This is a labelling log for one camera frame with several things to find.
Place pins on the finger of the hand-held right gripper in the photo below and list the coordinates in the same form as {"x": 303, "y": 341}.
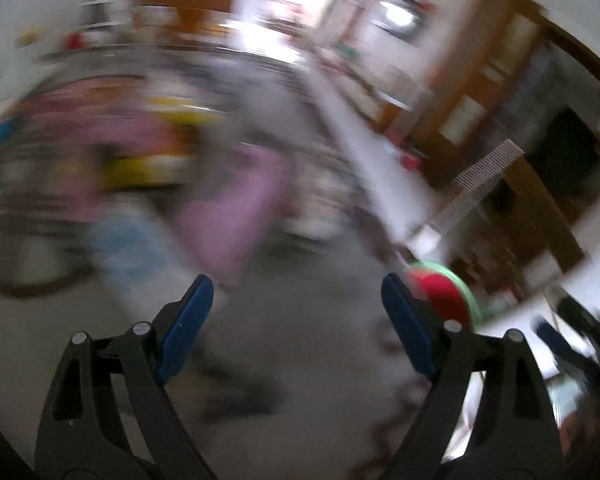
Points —
{"x": 551, "y": 338}

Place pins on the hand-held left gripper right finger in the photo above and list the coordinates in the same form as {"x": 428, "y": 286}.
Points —
{"x": 410, "y": 330}

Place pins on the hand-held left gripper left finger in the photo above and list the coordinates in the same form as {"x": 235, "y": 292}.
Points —
{"x": 182, "y": 332}

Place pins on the red bin with green rim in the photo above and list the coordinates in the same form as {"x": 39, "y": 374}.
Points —
{"x": 445, "y": 295}

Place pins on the yellow packet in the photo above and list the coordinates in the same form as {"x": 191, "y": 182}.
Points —
{"x": 145, "y": 167}

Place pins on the large pink snack wrapper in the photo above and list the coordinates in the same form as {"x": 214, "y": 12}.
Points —
{"x": 95, "y": 130}

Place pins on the white blue printed wrapper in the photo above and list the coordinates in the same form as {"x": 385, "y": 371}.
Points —
{"x": 125, "y": 245}

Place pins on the small lilac wrapper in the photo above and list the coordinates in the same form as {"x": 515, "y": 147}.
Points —
{"x": 230, "y": 210}

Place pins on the carved wooden chair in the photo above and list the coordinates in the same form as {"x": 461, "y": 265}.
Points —
{"x": 530, "y": 200}

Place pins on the twisted metal rod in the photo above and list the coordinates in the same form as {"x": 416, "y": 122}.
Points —
{"x": 475, "y": 185}

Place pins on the red bucket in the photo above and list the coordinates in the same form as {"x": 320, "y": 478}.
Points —
{"x": 411, "y": 162}

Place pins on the red plush item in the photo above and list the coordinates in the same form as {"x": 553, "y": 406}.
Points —
{"x": 75, "y": 41}

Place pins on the yellow toy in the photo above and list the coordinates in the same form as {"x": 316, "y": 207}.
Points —
{"x": 30, "y": 37}

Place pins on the wall-mounted television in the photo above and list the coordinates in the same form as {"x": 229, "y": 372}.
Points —
{"x": 400, "y": 17}

